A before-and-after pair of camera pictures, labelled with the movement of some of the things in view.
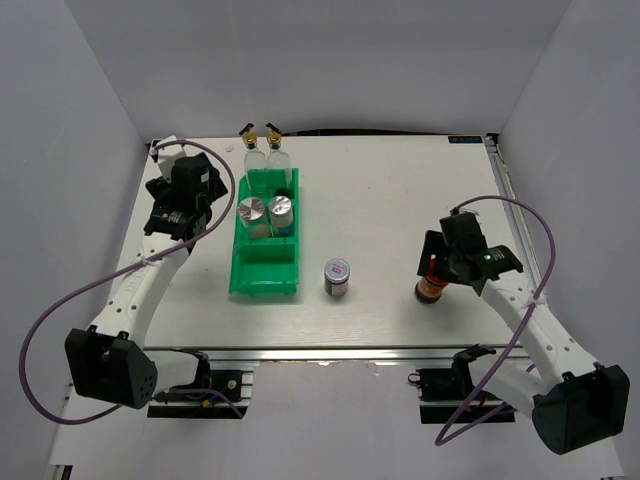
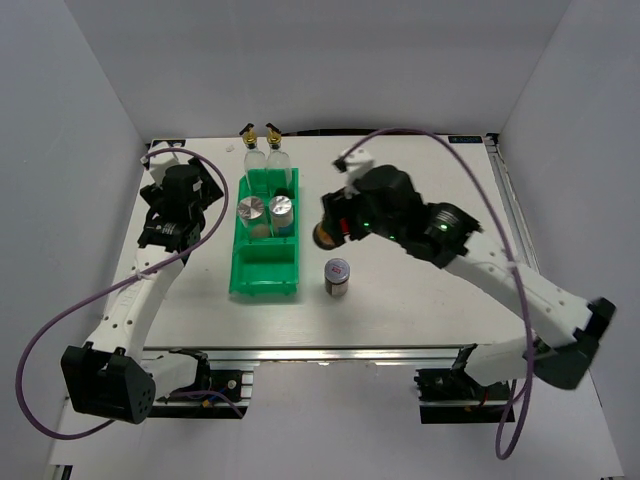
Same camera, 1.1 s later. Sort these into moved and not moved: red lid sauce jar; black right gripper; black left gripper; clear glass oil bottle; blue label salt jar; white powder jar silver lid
Moved: black right gripper; red lid sauce jar
Not moved: clear glass oil bottle; blue label salt jar; white powder jar silver lid; black left gripper
